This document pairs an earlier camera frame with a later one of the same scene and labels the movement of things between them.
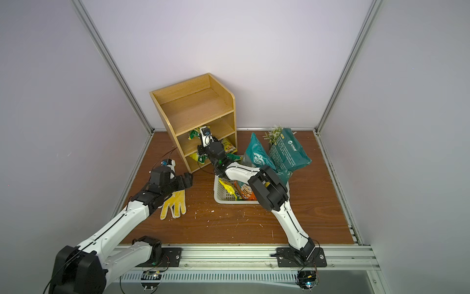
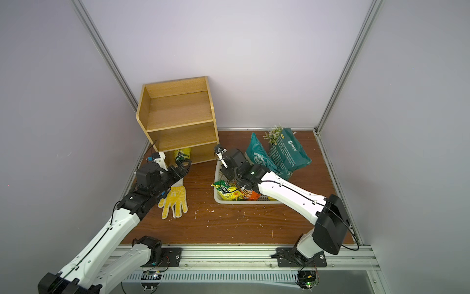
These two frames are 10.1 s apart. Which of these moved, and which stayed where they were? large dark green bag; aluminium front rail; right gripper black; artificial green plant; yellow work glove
Moved: right gripper black
Stayed: artificial green plant; yellow work glove; aluminium front rail; large dark green bag
